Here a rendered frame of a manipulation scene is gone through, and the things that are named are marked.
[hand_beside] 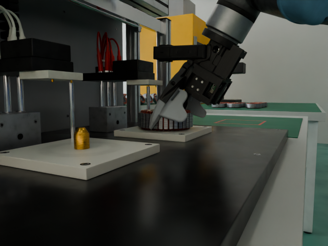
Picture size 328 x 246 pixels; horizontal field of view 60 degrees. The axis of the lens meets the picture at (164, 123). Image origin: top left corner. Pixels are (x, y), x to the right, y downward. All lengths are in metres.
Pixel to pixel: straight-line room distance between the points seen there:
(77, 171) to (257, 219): 0.17
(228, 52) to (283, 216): 0.33
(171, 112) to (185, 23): 3.69
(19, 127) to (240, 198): 0.34
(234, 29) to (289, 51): 5.15
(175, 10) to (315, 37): 2.48
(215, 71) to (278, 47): 5.17
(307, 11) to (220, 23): 0.14
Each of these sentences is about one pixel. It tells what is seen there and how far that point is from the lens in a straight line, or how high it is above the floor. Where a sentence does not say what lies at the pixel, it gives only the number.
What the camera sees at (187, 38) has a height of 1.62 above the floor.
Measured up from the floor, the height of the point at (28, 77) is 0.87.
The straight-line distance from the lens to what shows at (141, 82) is 0.57.
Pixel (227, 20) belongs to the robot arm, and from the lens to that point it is 0.51.
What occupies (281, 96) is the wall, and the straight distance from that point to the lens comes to 5.61.
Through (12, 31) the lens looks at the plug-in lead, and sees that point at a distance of 0.48.
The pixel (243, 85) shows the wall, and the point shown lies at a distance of 5.71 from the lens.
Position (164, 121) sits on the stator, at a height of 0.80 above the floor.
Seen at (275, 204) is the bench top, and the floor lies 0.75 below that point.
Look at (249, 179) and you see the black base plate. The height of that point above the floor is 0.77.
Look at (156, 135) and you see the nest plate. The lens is 0.51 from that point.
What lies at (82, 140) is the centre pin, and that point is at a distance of 0.37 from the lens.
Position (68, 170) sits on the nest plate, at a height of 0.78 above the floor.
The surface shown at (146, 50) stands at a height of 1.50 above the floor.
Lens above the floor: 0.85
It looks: 6 degrees down
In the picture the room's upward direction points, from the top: straight up
